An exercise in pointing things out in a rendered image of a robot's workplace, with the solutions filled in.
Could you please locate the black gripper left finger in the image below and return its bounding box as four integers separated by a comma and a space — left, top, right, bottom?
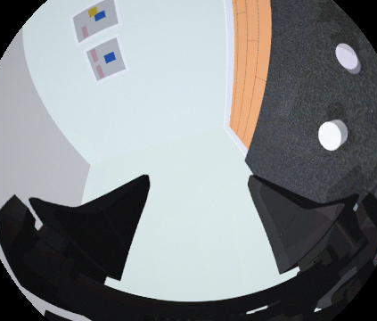
29, 175, 150, 281

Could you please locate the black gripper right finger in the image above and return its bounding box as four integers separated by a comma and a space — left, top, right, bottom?
248, 175, 359, 275

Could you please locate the light grey cylinder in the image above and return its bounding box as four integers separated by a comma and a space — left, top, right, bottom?
335, 43, 360, 74

